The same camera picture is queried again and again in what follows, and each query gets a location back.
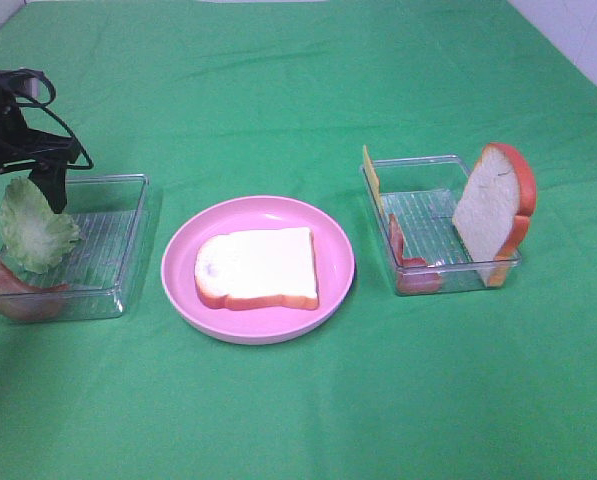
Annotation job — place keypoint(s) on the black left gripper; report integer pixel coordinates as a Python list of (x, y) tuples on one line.
[(22, 147)]

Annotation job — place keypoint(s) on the green lettuce leaf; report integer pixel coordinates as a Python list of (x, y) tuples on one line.
[(35, 236)]

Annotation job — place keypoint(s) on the bacon strip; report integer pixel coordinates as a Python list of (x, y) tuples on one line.
[(413, 273), (24, 302)]

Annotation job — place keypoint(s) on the bread slice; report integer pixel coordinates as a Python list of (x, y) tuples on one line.
[(493, 214), (258, 268)]

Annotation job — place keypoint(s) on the clear left plastic container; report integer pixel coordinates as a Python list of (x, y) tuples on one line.
[(107, 264)]

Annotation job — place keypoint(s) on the clear plastic container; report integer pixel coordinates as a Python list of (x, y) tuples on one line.
[(107, 264), (423, 192)]

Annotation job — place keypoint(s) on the green tablecloth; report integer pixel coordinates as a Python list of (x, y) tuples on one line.
[(214, 101)]

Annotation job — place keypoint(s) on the pink round plate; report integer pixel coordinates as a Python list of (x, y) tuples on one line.
[(335, 268)]

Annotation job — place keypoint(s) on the yellow cheese slice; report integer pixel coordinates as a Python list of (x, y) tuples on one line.
[(373, 180)]

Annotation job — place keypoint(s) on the clear right plastic container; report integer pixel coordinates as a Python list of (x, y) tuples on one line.
[(423, 192)]

